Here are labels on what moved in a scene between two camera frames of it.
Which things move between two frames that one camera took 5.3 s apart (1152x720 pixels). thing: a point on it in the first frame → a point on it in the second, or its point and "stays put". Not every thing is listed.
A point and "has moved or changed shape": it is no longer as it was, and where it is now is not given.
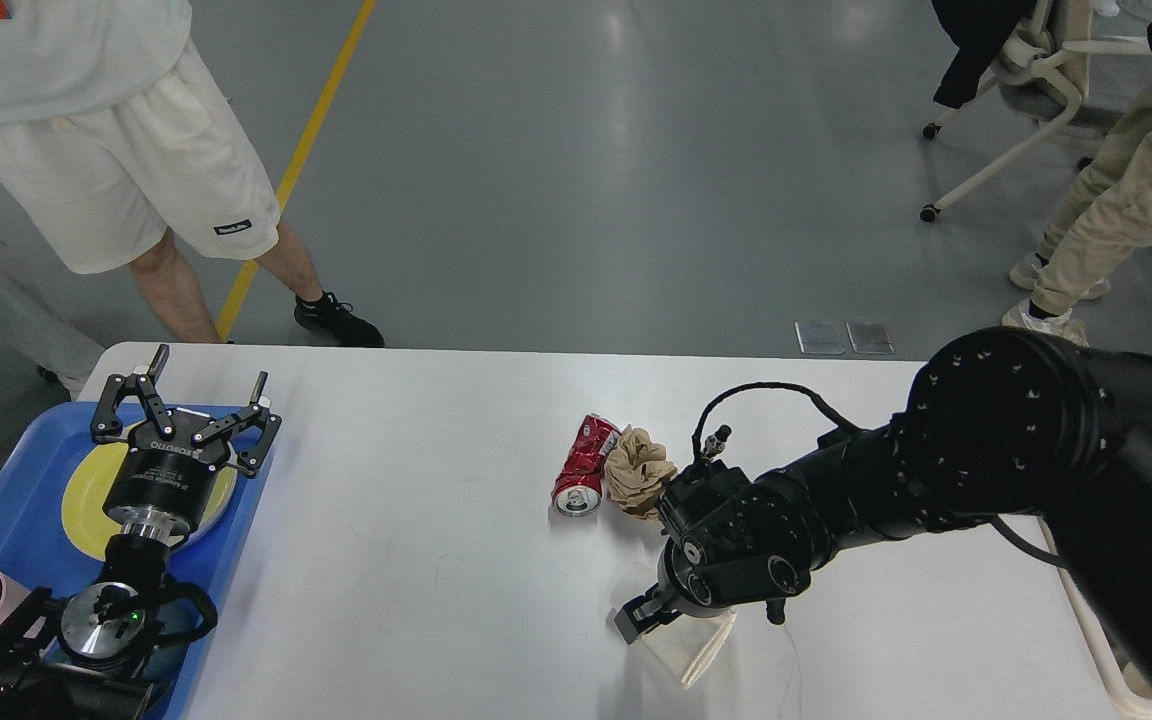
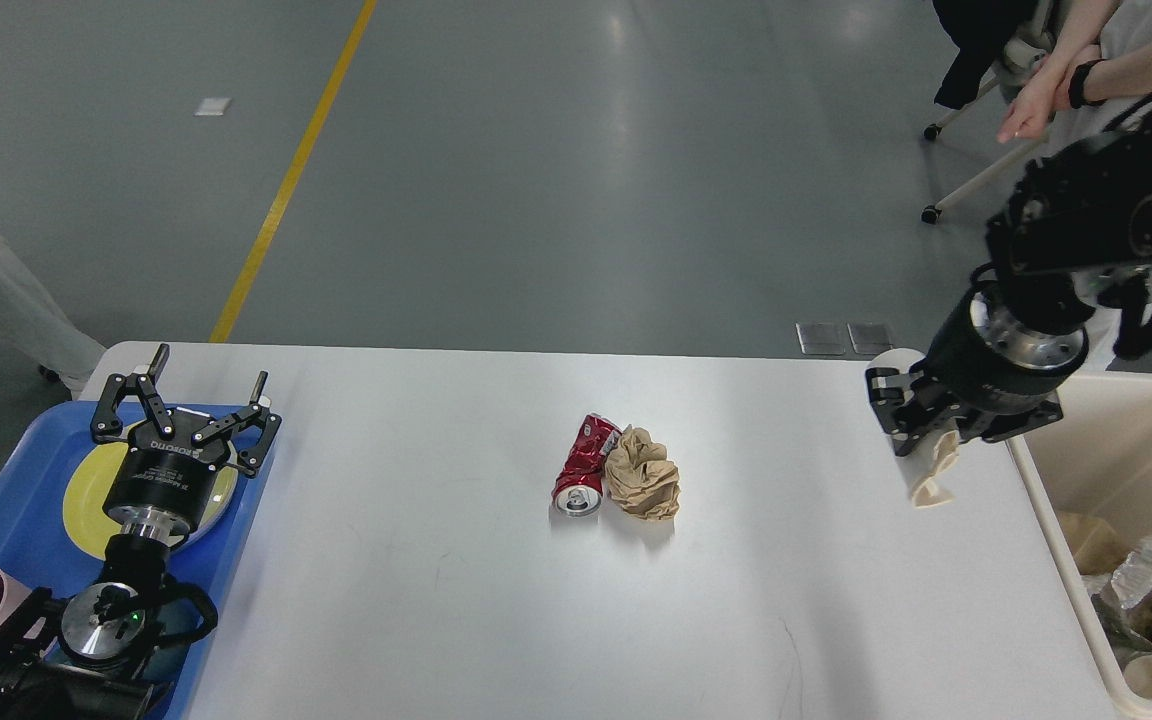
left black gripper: [165, 485] stays put
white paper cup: [687, 644] has moved or changed shape
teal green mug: [185, 613] stays put
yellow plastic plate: [85, 521] stays put
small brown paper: [635, 472] stays put
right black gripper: [707, 579] → [985, 360]
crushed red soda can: [577, 490] stays put
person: [113, 140] → [1122, 56]
